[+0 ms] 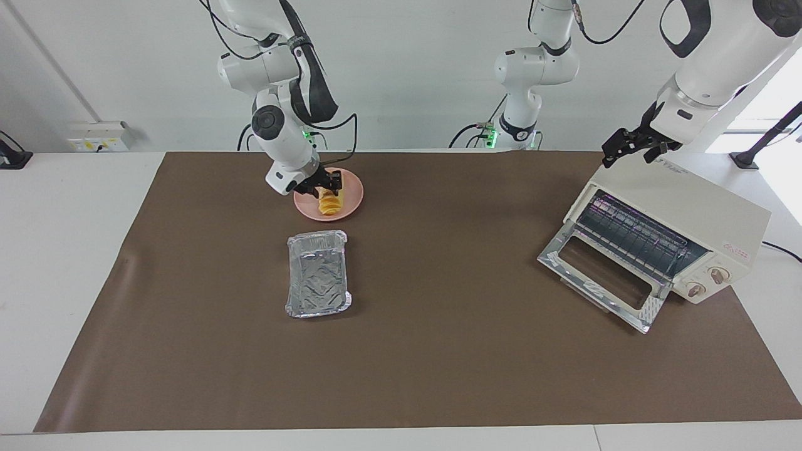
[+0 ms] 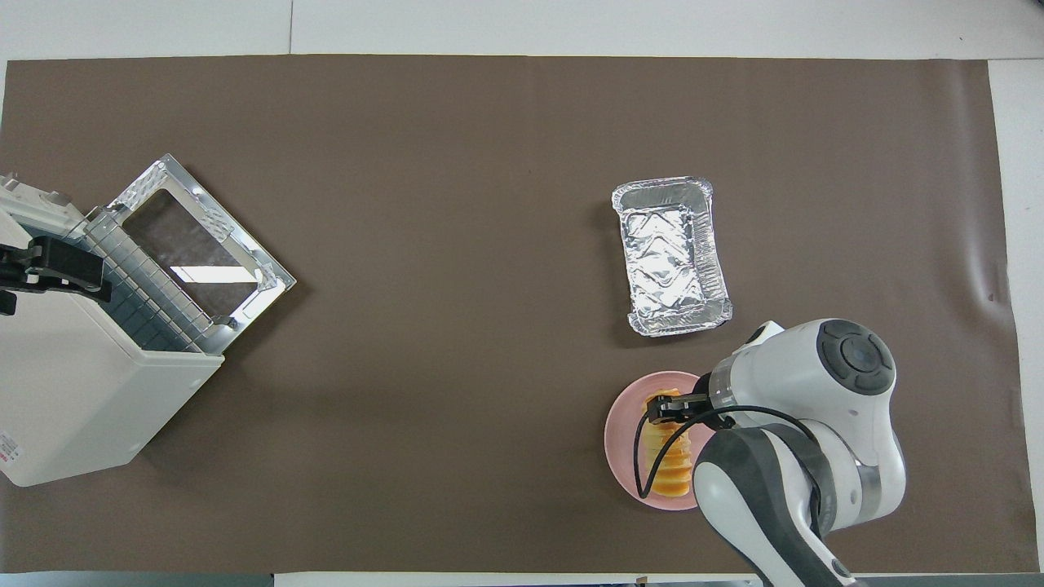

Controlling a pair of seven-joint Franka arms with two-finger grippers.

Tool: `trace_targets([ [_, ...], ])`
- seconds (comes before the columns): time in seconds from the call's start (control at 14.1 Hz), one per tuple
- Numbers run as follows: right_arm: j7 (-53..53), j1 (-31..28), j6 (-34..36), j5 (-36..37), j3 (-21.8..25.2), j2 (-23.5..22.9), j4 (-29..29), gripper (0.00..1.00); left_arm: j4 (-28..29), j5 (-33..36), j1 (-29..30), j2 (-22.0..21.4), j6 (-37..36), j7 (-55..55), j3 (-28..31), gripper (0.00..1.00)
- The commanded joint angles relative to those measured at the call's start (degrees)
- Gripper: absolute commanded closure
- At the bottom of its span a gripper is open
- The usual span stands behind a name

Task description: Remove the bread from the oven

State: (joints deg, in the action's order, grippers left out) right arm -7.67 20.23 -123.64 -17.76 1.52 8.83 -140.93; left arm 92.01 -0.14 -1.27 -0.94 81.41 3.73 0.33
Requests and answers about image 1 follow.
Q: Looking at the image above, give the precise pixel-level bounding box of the golden sliced bread loaf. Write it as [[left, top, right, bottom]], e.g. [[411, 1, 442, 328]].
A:
[[317, 186, 343, 218]]

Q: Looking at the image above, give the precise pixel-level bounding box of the aluminium foil tray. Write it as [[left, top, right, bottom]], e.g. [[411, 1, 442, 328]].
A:
[[285, 229, 353, 319]]

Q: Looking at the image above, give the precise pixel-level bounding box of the white toaster oven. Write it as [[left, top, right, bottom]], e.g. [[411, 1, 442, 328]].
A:
[[563, 159, 772, 305]]

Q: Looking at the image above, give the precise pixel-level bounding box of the glass oven door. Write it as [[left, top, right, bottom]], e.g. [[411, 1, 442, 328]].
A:
[[537, 220, 673, 334]]

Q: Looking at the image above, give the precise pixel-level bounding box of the pink round plate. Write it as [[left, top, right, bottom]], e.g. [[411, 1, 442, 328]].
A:
[[294, 167, 364, 222]]

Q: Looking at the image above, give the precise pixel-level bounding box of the brown table mat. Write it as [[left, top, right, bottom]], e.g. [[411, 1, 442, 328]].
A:
[[34, 150, 802, 433]]

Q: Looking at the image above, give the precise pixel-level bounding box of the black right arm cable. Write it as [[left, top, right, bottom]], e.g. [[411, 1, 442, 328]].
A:
[[199, 0, 359, 174]]

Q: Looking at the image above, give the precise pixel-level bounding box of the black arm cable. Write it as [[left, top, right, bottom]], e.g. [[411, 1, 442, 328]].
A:
[[566, 0, 647, 46], [199, 0, 359, 174]]

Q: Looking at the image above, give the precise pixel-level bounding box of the metal oven wire rack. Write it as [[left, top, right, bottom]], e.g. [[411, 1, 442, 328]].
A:
[[576, 190, 707, 284]]

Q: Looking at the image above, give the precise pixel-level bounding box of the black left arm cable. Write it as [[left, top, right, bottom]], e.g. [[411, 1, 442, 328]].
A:
[[566, 0, 647, 46]]

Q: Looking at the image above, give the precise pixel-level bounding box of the black angled camera stand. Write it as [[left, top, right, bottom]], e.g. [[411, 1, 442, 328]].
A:
[[729, 101, 802, 170]]

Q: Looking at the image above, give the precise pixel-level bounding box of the black left base cable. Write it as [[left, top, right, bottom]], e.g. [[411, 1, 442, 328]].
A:
[[447, 94, 509, 150]]

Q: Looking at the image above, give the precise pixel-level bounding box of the black oven power cable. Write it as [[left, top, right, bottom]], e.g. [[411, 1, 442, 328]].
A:
[[761, 241, 802, 263]]

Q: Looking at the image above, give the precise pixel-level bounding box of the white wall power outlet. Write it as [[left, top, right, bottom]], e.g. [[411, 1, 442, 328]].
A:
[[67, 120, 132, 153]]

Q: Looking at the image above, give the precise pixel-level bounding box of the black camera stand clamp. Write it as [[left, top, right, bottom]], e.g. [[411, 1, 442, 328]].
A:
[[0, 130, 34, 170]]

